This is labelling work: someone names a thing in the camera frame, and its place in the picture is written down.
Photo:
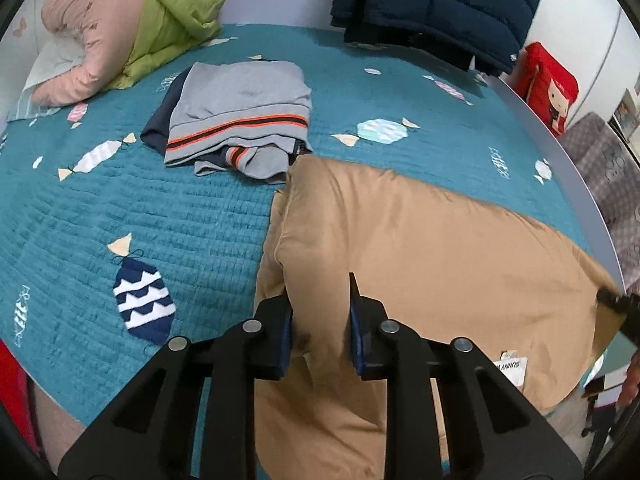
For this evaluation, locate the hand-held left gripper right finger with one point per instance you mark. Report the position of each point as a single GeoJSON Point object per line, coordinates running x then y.
{"type": "Point", "coordinates": [356, 340]}

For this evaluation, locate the pink checked printed cloth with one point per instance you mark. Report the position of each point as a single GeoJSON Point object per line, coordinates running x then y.
{"type": "Point", "coordinates": [610, 175]}

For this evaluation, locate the tan snap-button jacket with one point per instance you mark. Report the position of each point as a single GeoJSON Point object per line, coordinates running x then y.
{"type": "Point", "coordinates": [425, 250]}

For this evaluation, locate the navy folded garment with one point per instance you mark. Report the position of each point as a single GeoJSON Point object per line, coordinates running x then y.
{"type": "Point", "coordinates": [157, 130]}

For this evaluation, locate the navy puffer jacket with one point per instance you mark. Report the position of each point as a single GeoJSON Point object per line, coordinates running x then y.
{"type": "Point", "coordinates": [440, 0]}

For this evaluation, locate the red cloth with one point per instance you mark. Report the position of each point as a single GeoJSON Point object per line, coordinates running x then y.
{"type": "Point", "coordinates": [12, 395]}

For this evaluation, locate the green quilt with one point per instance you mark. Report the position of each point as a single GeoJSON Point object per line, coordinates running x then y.
{"type": "Point", "coordinates": [170, 5]}

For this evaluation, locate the red cat cushion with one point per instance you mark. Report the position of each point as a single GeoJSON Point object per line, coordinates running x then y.
{"type": "Point", "coordinates": [547, 90]}

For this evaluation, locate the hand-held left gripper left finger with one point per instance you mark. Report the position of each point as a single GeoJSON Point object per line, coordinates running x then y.
{"type": "Point", "coordinates": [282, 340]}

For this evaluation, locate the grey orange-striped sweater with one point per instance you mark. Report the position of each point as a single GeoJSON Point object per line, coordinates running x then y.
{"type": "Point", "coordinates": [240, 95]}

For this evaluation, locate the teal quilted bed blanket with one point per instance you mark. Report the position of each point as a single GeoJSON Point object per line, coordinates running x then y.
{"type": "Point", "coordinates": [150, 210]}

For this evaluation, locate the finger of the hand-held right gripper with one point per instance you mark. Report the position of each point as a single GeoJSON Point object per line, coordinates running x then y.
{"type": "Point", "coordinates": [622, 310]}

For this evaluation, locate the white bed frame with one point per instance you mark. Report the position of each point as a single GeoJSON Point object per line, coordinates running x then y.
{"type": "Point", "coordinates": [575, 170]}

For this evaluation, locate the white pillow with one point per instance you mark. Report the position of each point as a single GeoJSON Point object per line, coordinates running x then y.
{"type": "Point", "coordinates": [50, 67]}

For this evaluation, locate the pink pillow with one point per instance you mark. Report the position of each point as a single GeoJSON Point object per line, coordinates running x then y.
{"type": "Point", "coordinates": [90, 25]}

